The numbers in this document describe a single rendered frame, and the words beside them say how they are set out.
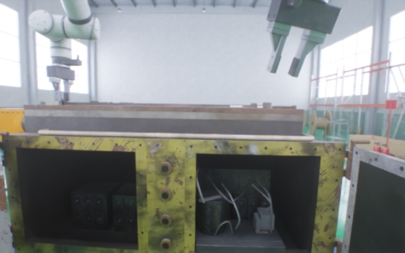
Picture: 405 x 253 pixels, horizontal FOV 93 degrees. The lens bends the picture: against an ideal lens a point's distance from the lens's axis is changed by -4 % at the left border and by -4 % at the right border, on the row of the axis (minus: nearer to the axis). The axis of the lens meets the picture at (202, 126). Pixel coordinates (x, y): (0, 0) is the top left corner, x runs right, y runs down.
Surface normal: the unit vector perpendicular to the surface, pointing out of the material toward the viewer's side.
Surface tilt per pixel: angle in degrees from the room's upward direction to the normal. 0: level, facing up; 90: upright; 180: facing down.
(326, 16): 113
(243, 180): 90
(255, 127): 90
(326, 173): 90
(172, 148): 90
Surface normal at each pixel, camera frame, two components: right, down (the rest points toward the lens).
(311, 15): 0.07, 0.49
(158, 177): -0.04, 0.10
